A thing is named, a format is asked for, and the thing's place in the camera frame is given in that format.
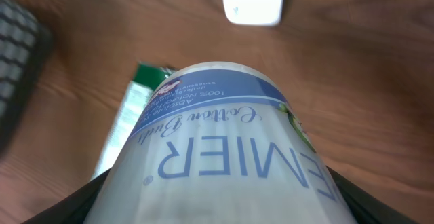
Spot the grey plastic mesh basket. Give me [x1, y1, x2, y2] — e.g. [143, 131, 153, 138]
[1, 0, 53, 154]

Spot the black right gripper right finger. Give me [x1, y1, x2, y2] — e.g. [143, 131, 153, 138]
[328, 168, 416, 224]

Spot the white cotton swab tub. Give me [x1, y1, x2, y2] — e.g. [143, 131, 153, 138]
[85, 62, 355, 224]

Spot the green white gloves package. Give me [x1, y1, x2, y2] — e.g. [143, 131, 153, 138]
[92, 63, 176, 179]

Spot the white barcode scanner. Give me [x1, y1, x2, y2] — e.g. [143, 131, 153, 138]
[223, 0, 283, 26]

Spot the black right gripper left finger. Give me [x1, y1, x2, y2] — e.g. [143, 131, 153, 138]
[23, 169, 111, 224]

